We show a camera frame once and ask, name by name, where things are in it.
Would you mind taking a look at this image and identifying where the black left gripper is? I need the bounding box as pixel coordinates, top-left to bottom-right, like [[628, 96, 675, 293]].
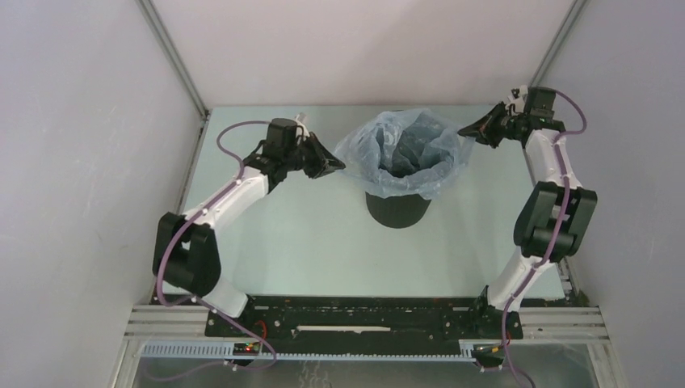
[[284, 133, 345, 180]]

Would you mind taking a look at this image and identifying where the blue plastic trash bag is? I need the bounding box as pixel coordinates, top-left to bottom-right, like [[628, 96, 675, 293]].
[[334, 108, 475, 200]]

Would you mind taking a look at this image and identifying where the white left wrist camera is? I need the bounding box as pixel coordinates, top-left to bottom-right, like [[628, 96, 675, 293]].
[[294, 112, 309, 137]]

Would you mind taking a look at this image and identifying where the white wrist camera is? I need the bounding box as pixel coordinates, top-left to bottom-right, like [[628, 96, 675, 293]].
[[294, 112, 309, 137], [506, 85, 529, 115]]

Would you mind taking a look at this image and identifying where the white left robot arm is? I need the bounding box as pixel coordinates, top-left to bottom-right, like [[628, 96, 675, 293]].
[[152, 118, 346, 337]]

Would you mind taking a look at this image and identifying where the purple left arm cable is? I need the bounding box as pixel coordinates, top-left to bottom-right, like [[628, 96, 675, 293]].
[[155, 120, 278, 373]]

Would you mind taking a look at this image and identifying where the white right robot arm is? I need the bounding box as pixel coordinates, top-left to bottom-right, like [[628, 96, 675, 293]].
[[458, 86, 598, 338]]

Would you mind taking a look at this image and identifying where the white cable duct strip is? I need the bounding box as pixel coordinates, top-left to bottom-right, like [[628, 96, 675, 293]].
[[140, 340, 475, 362]]

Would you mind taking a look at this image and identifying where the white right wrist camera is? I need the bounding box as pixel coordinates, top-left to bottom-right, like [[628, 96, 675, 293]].
[[506, 85, 529, 115]]

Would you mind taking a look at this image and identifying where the aluminium frame rail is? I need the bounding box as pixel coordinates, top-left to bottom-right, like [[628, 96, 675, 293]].
[[124, 306, 610, 344]]

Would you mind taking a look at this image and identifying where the black trash bin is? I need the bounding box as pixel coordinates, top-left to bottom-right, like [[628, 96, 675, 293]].
[[364, 109, 434, 230]]

